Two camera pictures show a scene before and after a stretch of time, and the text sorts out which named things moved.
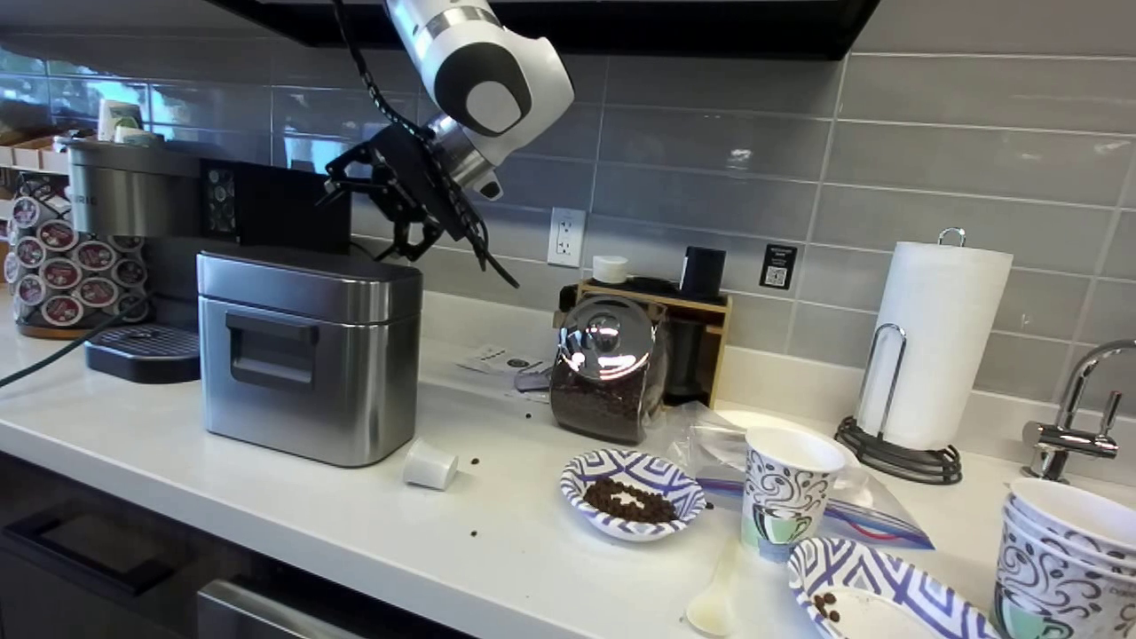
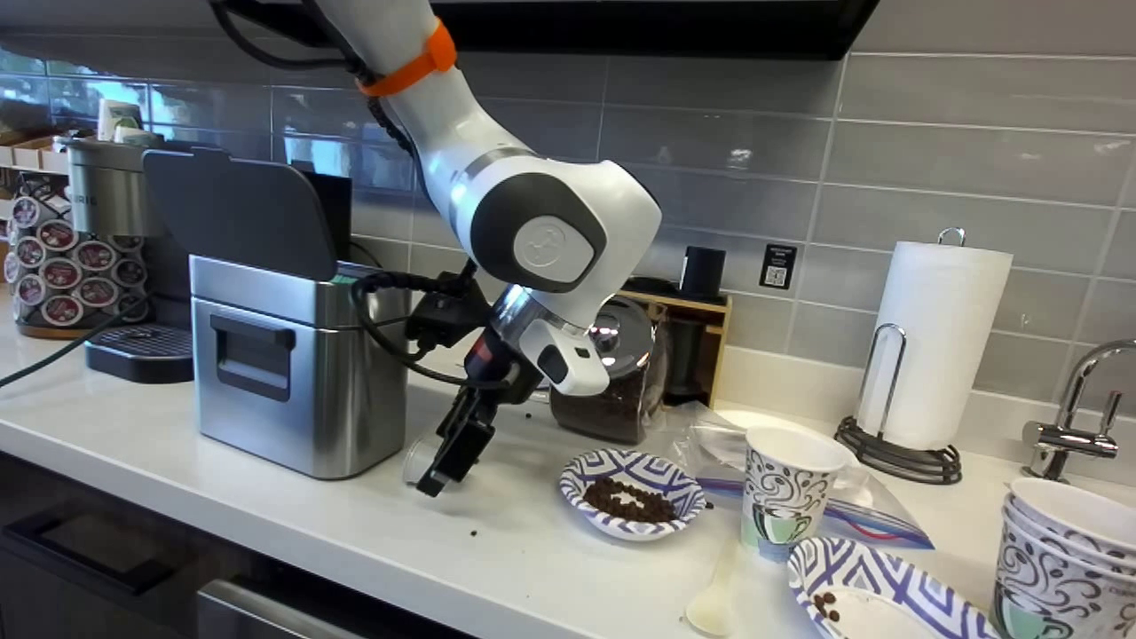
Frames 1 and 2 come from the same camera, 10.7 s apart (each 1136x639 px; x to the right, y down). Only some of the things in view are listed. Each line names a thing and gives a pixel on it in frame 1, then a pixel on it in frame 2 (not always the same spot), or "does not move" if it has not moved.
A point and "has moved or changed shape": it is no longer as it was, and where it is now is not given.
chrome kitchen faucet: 1049,449 does not move
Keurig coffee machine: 178,203 does not move
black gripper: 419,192 to 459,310
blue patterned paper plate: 632,495 does not move
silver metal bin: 312,357 has moved or changed shape
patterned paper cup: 785,487 does not move
